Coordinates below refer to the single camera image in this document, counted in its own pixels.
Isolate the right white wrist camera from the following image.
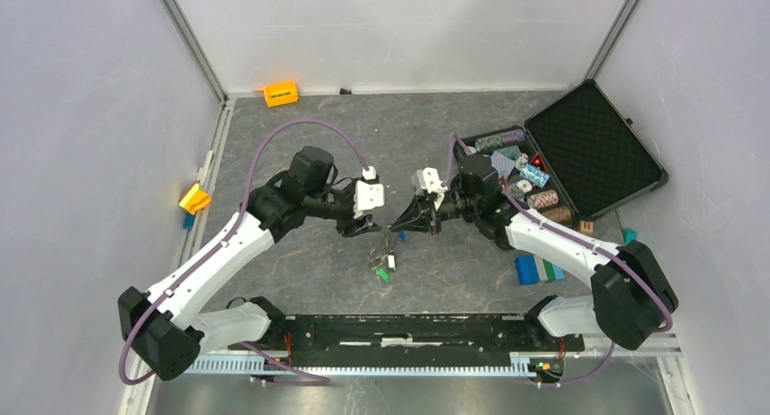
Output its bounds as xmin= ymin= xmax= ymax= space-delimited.
xmin=410 ymin=167 xmax=448 ymax=195

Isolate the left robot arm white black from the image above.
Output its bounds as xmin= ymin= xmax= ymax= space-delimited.
xmin=117 ymin=146 xmax=385 ymax=380

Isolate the purple cable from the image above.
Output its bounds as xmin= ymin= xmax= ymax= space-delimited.
xmin=118 ymin=116 xmax=377 ymax=387
xmin=443 ymin=132 xmax=674 ymax=390

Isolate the orange box at back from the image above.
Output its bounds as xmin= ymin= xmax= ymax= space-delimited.
xmin=262 ymin=80 xmax=300 ymax=108

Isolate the black poker chip case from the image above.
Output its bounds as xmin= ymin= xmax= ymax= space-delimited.
xmin=453 ymin=80 xmax=668 ymax=227

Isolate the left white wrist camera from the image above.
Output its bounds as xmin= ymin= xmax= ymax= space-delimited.
xmin=353 ymin=166 xmax=385 ymax=219

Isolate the black key tag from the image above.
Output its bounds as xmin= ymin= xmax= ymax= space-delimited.
xmin=387 ymin=254 xmax=397 ymax=271

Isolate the blue green white block stack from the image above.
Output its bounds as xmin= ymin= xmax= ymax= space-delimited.
xmin=514 ymin=255 xmax=565 ymax=286

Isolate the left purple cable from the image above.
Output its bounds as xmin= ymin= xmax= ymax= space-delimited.
xmin=118 ymin=116 xmax=377 ymax=387

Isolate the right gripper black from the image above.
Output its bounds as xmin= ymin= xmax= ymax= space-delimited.
xmin=390 ymin=189 xmax=479 ymax=237

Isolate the small blue block at left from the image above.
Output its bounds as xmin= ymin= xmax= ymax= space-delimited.
xmin=183 ymin=213 xmax=195 ymax=231

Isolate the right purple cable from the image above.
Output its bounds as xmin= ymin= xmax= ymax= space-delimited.
xmin=443 ymin=132 xmax=674 ymax=390

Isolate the yellow orange block at left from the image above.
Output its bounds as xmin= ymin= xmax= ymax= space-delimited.
xmin=178 ymin=183 xmax=212 ymax=215

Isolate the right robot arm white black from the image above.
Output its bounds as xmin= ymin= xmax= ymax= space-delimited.
xmin=390 ymin=154 xmax=678 ymax=351

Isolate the small wooden letter cube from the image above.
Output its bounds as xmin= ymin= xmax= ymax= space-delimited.
xmin=577 ymin=220 xmax=595 ymax=234

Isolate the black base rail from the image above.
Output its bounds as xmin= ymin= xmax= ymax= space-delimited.
xmin=258 ymin=313 xmax=585 ymax=368

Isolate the small teal cube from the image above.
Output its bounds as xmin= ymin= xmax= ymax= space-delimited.
xmin=621 ymin=228 xmax=637 ymax=244

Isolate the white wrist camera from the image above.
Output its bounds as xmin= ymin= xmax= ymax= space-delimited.
xmin=353 ymin=166 xmax=385 ymax=219
xmin=410 ymin=167 xmax=448 ymax=195

